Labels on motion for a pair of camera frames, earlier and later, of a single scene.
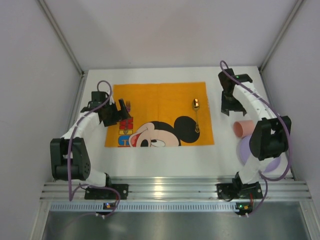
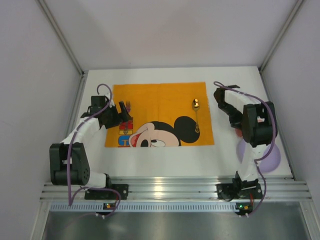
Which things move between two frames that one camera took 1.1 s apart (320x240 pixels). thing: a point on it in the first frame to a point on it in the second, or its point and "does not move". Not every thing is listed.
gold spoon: [196, 104] does not move
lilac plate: [245, 152] does not move
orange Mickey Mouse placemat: [173, 114] does not move
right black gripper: [231, 106] to [219, 94]
